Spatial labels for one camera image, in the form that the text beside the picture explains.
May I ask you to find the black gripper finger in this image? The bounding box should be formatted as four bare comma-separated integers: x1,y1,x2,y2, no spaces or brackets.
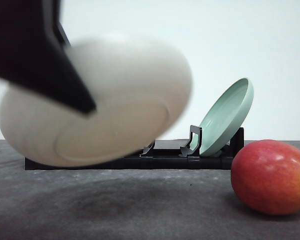
0,0,97,114

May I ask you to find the red pomegranate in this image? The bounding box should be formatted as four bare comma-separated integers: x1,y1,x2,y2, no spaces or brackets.
230,139,300,216

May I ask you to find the green plate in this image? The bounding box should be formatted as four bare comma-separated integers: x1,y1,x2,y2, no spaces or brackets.
200,77,254,157

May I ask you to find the white plate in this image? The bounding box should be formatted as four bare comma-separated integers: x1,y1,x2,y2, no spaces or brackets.
0,37,193,167

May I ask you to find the black plate rack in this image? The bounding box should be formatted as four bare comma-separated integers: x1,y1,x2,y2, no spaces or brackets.
25,125,245,171

